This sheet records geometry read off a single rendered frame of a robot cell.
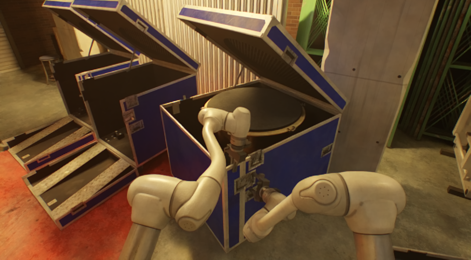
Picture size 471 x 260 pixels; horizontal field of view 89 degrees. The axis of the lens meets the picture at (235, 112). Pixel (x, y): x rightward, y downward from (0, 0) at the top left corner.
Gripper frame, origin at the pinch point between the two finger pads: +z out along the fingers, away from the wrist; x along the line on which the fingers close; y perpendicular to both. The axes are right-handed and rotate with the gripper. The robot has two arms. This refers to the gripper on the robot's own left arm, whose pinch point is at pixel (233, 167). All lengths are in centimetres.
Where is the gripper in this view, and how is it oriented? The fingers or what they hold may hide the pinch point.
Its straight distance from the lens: 146.9
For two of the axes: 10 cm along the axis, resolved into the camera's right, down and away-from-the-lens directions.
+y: -8.0, 1.2, -5.9
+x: 5.8, 3.8, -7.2
